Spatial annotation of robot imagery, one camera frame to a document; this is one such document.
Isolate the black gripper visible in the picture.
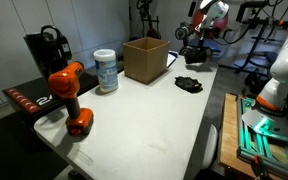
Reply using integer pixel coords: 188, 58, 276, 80
198, 20, 215, 51

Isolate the black glove with olive trim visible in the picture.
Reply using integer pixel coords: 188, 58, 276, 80
183, 46, 214, 65

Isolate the blue bench pad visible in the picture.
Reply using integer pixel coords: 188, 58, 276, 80
188, 37, 222, 56

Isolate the black wheel with grey hub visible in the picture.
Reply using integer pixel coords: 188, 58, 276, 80
178, 45, 190, 56

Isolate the grey weight plate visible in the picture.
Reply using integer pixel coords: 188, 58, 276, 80
174, 22, 195, 42

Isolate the red exercise ball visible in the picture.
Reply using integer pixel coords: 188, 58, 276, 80
192, 3, 230, 38

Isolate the white clipboard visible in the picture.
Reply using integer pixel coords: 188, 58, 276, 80
166, 50, 179, 69

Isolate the black glove with Go print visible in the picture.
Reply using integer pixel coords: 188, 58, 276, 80
174, 77, 204, 94

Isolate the black exercise bike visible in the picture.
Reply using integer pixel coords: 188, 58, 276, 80
135, 0, 162, 40

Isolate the brown cardboard box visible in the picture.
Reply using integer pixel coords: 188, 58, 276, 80
122, 36, 171, 85

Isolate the black bag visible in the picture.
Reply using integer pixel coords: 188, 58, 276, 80
243, 68, 268, 96

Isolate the blue padded seat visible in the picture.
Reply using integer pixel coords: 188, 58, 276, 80
263, 50, 282, 69

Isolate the wooden platform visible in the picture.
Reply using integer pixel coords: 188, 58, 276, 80
217, 92, 288, 180

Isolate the white wipes canister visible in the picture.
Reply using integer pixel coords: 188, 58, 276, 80
93, 48, 120, 94

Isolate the orange clamp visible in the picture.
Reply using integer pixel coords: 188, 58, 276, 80
250, 153, 263, 174

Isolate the black platform with red stripes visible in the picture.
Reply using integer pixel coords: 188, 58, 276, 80
2, 71, 100, 126

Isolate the black table caster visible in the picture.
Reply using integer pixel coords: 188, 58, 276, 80
67, 168, 82, 178

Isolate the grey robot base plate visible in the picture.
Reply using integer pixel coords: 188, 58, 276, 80
241, 105, 288, 143

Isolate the aluminium frame with green light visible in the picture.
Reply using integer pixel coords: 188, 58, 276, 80
235, 94, 288, 180

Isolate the orange cordless drill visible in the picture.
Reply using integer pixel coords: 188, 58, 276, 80
47, 60, 95, 136

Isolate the black machine with handle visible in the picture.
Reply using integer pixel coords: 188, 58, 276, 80
23, 24, 73, 79

